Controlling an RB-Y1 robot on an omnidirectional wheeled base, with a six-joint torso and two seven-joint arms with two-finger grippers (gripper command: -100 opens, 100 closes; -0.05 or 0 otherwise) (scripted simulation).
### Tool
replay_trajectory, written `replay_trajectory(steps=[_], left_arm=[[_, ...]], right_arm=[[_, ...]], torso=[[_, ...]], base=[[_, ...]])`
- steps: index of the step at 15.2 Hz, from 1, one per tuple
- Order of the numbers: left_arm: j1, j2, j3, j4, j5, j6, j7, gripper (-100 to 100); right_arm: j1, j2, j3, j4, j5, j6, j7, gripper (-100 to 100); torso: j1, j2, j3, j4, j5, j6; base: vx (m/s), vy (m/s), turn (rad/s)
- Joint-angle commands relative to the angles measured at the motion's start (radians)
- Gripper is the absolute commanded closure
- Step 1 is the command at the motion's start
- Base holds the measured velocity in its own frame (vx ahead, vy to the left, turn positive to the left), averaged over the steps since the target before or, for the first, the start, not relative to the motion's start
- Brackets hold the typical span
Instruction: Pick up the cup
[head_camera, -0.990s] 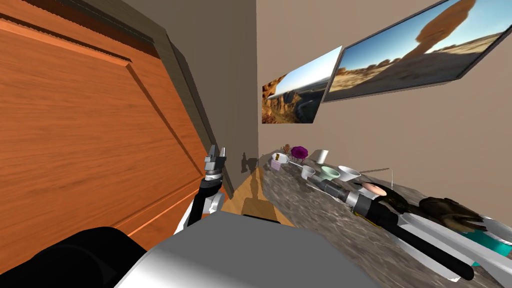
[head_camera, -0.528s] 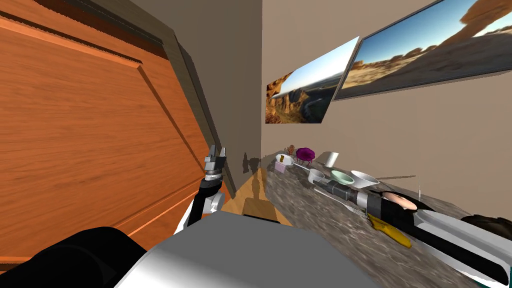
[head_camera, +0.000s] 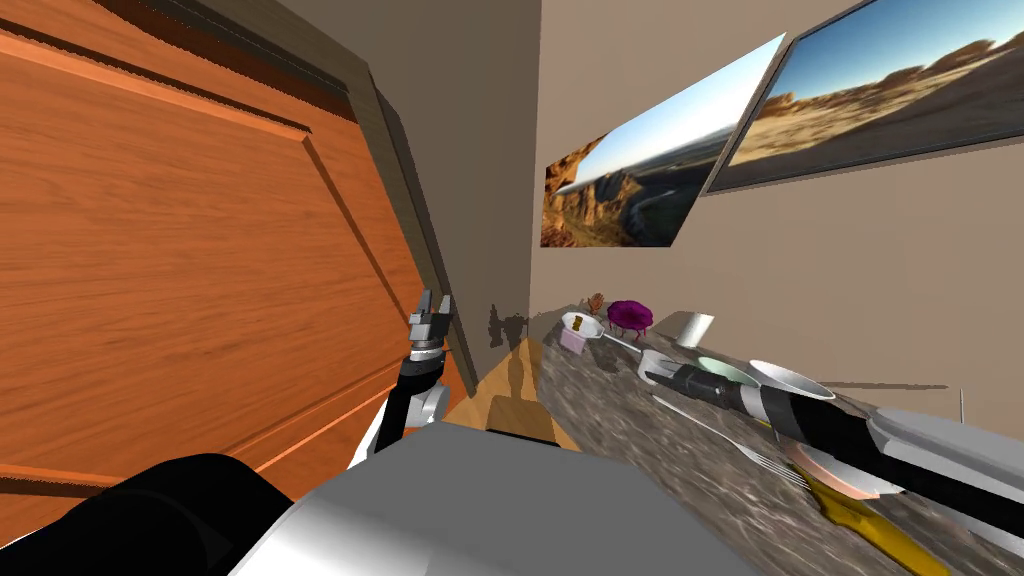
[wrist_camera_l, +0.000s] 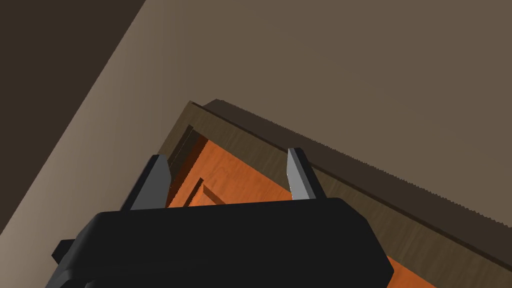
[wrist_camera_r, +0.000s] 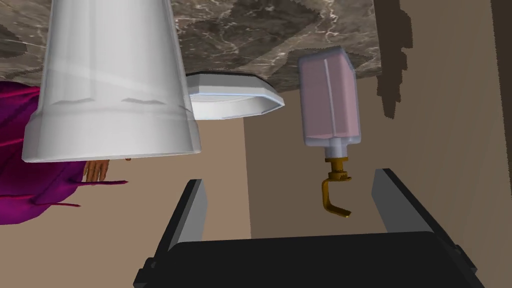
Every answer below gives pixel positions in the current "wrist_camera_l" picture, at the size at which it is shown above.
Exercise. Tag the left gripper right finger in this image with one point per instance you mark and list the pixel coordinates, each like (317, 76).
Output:
(300, 178)

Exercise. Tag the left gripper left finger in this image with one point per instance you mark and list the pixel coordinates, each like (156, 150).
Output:
(154, 186)

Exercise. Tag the orange wooden door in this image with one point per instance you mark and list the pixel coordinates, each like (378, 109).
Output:
(236, 176)

